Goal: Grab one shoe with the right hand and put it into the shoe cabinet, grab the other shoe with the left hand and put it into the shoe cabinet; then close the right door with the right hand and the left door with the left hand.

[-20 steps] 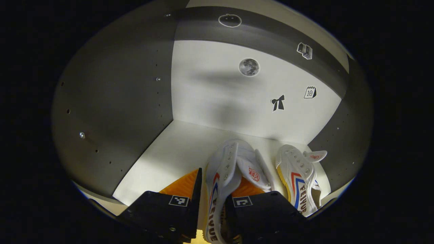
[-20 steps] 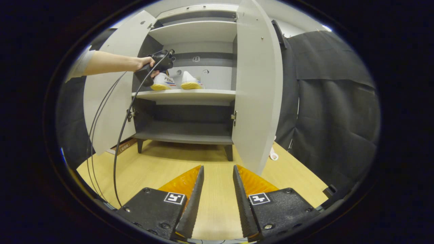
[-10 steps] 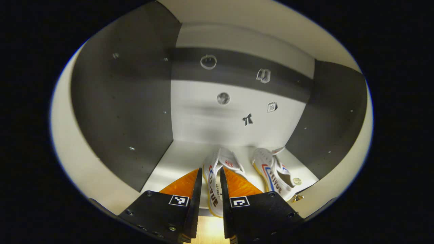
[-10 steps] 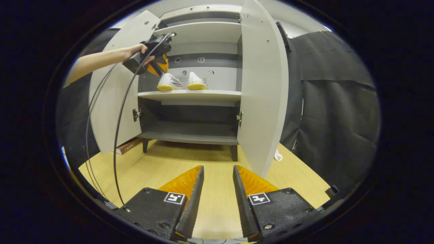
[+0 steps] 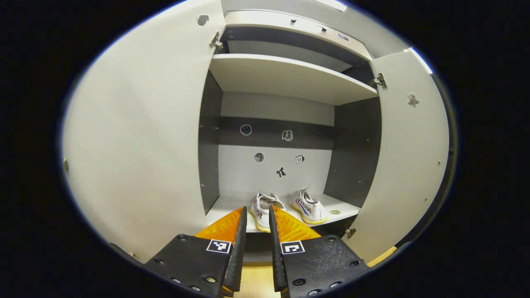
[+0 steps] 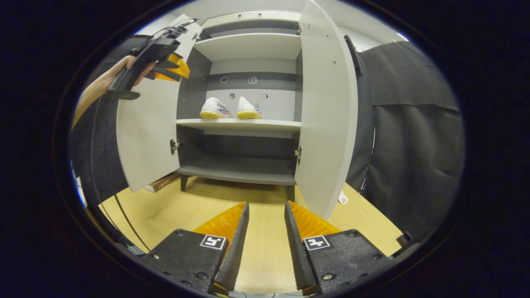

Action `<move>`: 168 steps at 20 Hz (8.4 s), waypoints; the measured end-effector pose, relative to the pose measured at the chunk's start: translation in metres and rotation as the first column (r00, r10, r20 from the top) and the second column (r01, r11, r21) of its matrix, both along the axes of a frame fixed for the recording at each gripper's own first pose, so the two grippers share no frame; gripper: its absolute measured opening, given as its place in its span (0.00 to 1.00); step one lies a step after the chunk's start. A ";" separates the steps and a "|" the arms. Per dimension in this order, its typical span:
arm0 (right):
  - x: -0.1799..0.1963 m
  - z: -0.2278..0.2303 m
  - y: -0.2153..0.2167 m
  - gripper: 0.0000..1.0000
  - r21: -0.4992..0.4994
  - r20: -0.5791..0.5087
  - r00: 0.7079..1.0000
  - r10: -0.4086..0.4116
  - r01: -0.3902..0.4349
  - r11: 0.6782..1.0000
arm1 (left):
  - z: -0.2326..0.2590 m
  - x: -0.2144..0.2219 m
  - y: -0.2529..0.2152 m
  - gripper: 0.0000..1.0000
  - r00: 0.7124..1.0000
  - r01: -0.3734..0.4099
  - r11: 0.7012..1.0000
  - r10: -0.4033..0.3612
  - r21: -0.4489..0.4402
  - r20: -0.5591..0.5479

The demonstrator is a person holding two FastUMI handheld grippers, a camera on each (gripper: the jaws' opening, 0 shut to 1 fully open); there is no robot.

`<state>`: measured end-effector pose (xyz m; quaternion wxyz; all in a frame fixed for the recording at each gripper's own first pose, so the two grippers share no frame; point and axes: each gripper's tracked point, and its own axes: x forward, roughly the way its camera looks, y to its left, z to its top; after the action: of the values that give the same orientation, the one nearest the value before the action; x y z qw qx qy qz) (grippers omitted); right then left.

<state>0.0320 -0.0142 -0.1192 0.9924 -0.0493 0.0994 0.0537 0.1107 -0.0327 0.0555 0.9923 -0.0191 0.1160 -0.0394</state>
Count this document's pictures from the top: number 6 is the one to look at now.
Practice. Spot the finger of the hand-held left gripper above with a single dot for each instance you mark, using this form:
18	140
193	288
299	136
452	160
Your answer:
180	68

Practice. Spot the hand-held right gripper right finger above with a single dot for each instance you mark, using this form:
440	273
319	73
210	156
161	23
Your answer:
296	256

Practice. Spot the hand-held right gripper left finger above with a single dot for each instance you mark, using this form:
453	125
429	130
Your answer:
236	256

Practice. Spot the white canvas shoe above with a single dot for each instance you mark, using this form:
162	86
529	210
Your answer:
214	108
248	108

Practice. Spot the grey shoe cabinet door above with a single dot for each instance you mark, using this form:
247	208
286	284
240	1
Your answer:
327	124
145	136

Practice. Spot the green plush toy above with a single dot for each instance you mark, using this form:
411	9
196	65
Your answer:
343	198

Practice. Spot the stack of books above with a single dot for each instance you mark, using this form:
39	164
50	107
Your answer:
163	182

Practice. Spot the black backdrop cloth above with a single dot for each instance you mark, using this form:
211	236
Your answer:
414	165

